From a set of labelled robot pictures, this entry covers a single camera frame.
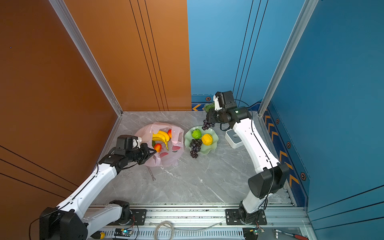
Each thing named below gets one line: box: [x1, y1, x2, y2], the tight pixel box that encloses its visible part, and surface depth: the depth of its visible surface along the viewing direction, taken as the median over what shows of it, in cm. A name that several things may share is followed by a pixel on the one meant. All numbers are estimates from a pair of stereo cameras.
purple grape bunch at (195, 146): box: [190, 139, 202, 159], surface depth 93 cm
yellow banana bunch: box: [152, 130, 170, 150], surface depth 101 cm
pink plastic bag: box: [135, 122, 185, 167], surface depth 92 cm
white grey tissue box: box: [225, 129, 244, 149], surface depth 99 cm
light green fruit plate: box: [185, 126, 219, 155], surface depth 101 cm
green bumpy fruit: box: [191, 128, 202, 140], surface depth 101 cm
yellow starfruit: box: [201, 133, 214, 146], surface depth 99 cm
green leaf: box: [204, 102, 215, 113], surface depth 76 cm
